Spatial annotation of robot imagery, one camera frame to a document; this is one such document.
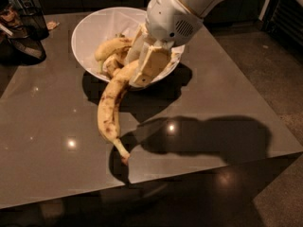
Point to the white bowl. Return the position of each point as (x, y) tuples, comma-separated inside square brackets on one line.
[(86, 38)]

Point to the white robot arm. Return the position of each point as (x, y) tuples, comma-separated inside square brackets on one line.
[(204, 7)]

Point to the yellow banana, left lower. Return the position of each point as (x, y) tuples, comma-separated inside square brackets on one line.
[(113, 64)]

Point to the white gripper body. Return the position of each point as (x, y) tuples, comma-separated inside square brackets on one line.
[(169, 19)]

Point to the small crumpled wrapper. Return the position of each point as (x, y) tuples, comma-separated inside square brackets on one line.
[(51, 25)]

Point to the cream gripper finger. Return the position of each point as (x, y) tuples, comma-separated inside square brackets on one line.
[(137, 44), (152, 61)]

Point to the black mesh basket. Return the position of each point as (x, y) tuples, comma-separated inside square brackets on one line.
[(34, 18)]

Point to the long yellow banana, top left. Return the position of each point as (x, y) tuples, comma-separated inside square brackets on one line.
[(110, 47)]

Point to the white paper liner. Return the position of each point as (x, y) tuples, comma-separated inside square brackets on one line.
[(123, 24)]

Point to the black mesh tray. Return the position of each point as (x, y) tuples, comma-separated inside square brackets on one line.
[(20, 47)]

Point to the spotted yellow banana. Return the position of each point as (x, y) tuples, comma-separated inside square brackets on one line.
[(108, 108)]

